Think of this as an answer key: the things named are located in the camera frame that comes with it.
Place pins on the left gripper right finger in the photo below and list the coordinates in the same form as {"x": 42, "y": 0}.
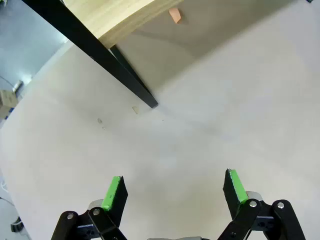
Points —
{"x": 232, "y": 197}

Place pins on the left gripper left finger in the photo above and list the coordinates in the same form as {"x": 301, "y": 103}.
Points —
{"x": 117, "y": 197}

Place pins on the small clear tape scrap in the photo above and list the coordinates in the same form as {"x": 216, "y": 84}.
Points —
{"x": 135, "y": 110}

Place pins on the brown cardboard box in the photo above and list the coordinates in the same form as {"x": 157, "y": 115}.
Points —
{"x": 6, "y": 112}
{"x": 6, "y": 97}

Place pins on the small grey floor device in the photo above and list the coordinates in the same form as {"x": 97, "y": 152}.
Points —
{"x": 18, "y": 85}

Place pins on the red paper scrap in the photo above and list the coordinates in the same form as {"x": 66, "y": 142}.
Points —
{"x": 175, "y": 15}

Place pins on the black frame wooden two-tier shelf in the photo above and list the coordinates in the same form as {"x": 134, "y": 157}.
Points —
{"x": 100, "y": 15}

